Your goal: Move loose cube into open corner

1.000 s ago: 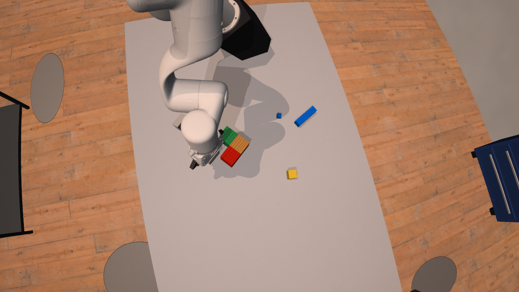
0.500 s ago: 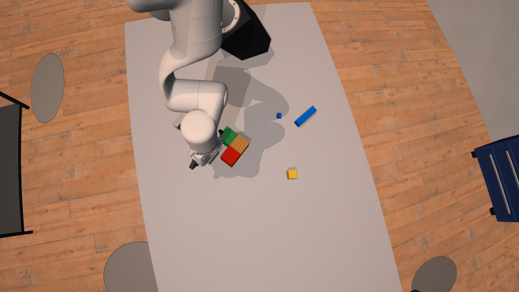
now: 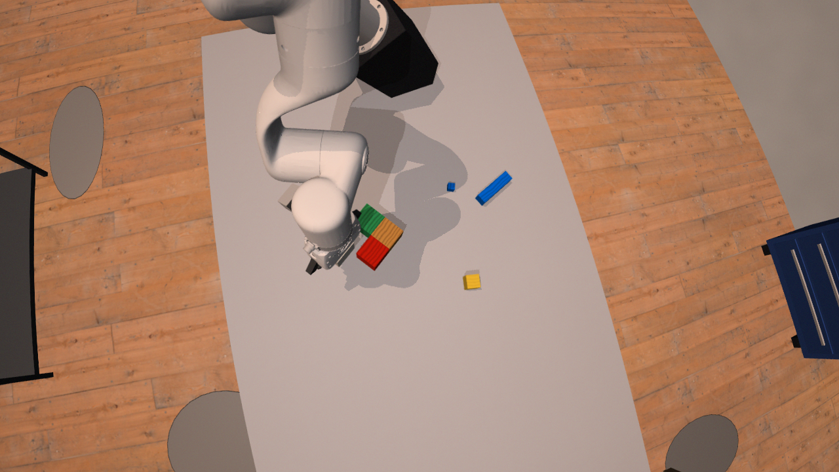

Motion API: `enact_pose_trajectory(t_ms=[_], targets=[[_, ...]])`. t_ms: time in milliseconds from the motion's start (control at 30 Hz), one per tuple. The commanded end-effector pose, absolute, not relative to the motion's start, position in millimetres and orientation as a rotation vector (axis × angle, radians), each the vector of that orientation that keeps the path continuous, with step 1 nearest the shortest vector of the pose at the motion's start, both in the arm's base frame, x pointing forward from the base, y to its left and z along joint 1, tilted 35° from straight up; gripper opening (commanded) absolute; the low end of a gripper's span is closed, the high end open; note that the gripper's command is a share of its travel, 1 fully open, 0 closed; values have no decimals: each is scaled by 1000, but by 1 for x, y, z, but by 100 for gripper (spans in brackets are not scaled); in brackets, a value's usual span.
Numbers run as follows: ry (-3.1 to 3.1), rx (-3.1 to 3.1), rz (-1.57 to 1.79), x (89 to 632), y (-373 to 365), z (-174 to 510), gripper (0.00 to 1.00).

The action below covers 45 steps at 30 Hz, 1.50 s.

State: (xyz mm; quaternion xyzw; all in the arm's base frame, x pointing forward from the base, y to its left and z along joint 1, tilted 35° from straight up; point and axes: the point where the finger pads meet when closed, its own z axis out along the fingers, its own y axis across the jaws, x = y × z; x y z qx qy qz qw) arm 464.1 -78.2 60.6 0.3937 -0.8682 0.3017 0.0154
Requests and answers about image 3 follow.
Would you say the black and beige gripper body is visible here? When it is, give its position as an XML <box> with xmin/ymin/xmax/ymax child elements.
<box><xmin>307</xmin><ymin>212</ymin><xmax>361</xmax><ymax>270</ymax></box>

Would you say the orange cube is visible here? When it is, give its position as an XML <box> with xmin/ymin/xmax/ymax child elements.
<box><xmin>371</xmin><ymin>217</ymin><xmax>403</xmax><ymax>252</ymax></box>

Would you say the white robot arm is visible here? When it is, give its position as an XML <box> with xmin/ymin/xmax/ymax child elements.
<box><xmin>201</xmin><ymin>0</ymin><xmax>389</xmax><ymax>254</ymax></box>

